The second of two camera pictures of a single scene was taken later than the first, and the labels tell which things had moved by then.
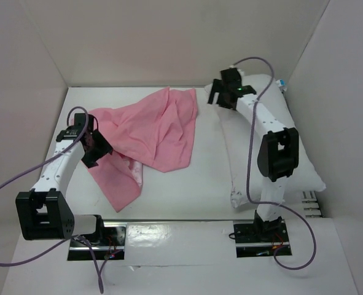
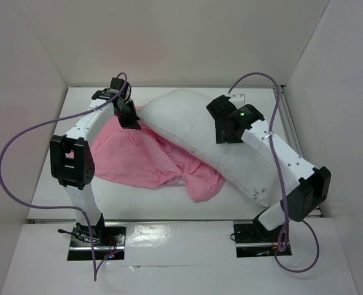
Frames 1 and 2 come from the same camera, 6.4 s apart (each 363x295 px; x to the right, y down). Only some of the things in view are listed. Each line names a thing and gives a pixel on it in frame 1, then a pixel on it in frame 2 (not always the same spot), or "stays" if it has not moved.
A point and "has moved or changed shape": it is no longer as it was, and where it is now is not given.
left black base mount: x=109 y=237 stays
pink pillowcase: x=156 y=129 has moved or changed shape
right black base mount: x=261 y=238 stays
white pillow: x=237 y=127 has moved or changed shape
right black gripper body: x=217 y=93 → x=217 y=121
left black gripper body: x=100 y=147 → x=127 y=115
